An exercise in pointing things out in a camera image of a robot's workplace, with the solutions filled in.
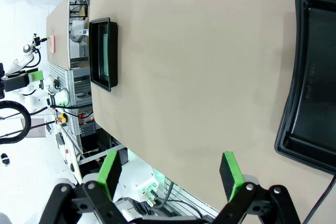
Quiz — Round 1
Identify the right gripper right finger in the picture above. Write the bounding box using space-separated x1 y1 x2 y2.
212 151 301 224

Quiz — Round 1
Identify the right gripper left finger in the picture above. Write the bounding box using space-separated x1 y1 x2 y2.
39 150 124 224

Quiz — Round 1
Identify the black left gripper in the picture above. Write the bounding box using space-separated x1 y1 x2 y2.
0 62 44 99

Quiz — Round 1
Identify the black ESD tray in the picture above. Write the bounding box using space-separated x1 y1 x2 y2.
274 0 336 175
88 17 119 93

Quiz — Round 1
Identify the pink flat item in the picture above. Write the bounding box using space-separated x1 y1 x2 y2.
49 35 57 54

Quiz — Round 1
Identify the grey floor plate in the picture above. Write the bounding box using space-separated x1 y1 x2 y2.
20 117 47 139

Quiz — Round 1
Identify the brown background table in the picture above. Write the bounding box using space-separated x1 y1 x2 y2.
46 0 72 71

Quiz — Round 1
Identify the black white shoe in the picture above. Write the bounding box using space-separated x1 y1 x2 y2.
0 153 12 167

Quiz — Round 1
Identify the aluminium frame stand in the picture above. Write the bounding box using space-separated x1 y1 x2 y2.
47 61 127 180

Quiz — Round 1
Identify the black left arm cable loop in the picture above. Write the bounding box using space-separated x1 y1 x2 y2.
0 100 33 146

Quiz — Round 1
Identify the ridged aluminium base plate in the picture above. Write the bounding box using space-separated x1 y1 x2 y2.
157 176 220 218

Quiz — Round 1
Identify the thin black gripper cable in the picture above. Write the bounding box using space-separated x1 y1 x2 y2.
305 175 336 224

